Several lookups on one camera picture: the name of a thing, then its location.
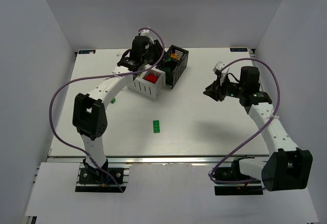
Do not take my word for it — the red 2x4 lego brick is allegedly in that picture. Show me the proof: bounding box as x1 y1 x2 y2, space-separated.
144 74 158 84

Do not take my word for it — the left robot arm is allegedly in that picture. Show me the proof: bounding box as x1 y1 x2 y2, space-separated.
73 35 165 168

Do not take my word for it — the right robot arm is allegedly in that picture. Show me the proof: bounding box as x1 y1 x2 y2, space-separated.
204 63 313 191

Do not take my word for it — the black two-compartment container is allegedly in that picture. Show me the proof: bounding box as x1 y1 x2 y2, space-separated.
156 45 189 88

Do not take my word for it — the white two-compartment container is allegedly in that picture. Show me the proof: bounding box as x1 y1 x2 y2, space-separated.
127 68 166 99

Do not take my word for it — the blue corner label right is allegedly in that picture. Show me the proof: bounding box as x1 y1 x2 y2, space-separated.
230 47 248 52

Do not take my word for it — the blue corner label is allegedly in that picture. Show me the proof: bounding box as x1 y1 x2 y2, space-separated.
78 49 96 55
230 47 248 52

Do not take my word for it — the green 2x4 lego plate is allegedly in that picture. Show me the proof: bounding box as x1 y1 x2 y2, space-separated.
153 120 160 133

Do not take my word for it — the blue corner label left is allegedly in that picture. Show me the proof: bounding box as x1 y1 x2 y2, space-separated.
78 49 96 55

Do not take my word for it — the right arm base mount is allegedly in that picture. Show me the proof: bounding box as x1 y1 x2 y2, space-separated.
208 157 264 196

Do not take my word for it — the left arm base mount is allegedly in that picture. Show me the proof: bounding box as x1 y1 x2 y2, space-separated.
75 159 128 193

